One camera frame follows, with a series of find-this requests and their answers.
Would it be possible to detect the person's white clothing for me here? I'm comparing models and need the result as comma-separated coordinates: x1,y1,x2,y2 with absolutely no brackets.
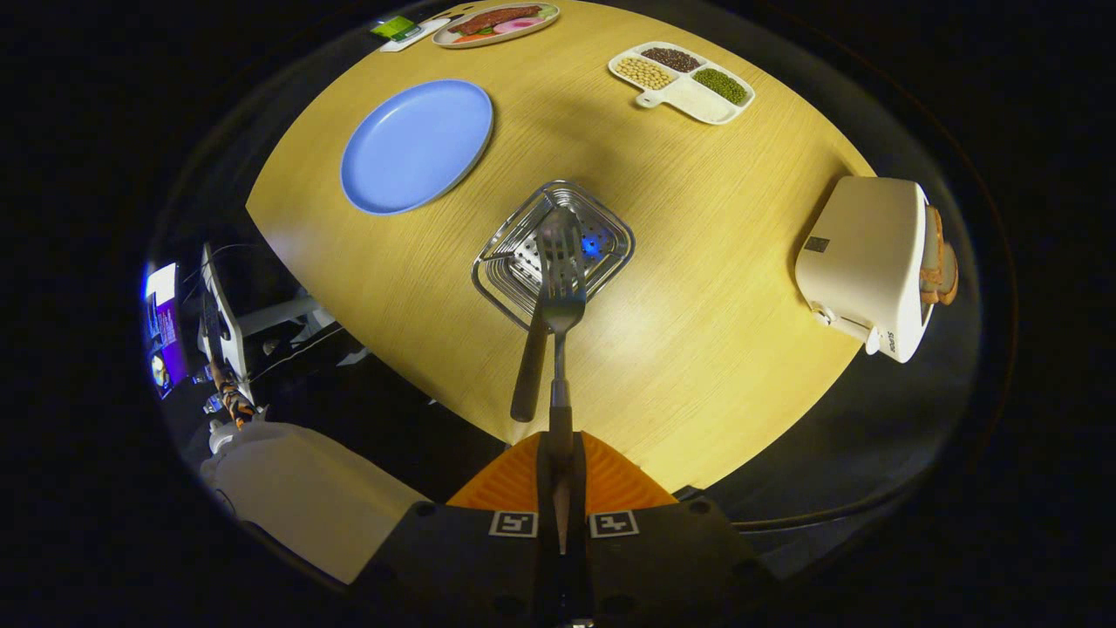
201,421,430,585

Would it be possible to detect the white divided dish with beans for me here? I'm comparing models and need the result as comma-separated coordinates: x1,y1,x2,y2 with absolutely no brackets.
608,41,756,126

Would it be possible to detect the computer monitor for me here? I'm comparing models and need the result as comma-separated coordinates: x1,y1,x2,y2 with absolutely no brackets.
142,262,189,400

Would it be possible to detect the white toaster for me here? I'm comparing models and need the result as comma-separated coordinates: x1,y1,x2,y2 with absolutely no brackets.
794,176,932,365

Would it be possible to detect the plate of food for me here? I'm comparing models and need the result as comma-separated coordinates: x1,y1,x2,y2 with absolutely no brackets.
432,3,561,49

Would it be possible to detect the blue plate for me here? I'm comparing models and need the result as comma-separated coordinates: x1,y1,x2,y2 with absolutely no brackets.
340,79,495,216

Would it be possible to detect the metal drainer basket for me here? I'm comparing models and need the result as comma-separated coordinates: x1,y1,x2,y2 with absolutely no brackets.
471,180,636,332

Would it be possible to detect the fork with wooden handle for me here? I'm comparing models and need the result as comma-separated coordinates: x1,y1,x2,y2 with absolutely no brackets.
534,208,589,454

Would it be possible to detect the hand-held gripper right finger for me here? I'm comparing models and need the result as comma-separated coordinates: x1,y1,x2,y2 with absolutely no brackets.
558,431,775,628

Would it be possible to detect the white square coaster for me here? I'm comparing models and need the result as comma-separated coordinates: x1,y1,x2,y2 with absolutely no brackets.
380,17,452,53

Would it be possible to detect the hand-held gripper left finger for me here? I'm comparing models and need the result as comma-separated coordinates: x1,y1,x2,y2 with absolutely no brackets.
351,431,561,628

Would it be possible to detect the white desk frame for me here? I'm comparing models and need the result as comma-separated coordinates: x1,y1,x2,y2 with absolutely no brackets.
199,244,325,402

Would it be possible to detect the spoon with wooden handle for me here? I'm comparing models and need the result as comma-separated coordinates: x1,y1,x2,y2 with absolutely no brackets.
509,262,555,424

